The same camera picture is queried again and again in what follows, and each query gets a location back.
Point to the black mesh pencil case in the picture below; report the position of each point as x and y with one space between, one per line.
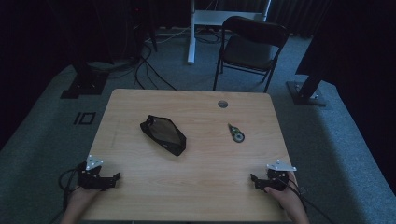
163 134

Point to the small dark tool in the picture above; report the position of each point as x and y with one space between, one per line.
236 133

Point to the grey table grommet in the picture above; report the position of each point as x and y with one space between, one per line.
222 104

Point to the black folding chair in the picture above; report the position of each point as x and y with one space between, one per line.
250 51

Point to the person's left hand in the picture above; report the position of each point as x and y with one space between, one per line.
81 196

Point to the black metal stand base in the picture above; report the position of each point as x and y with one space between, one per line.
306 91
84 82

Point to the person's right hand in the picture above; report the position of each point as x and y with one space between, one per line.
285 193

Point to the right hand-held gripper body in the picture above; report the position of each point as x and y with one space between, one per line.
277 178

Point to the white desk frame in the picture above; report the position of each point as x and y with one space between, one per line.
211 21

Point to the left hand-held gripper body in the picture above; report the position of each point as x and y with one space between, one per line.
90 178

